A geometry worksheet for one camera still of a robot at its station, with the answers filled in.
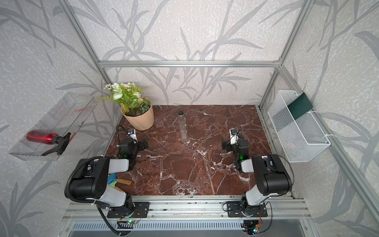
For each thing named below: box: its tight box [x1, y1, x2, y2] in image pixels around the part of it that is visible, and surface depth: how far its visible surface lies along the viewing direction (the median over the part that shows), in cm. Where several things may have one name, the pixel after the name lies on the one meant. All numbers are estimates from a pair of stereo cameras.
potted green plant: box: [96, 82, 155, 131], surface depth 95 cm
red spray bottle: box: [26, 129, 72, 157], surface depth 56 cm
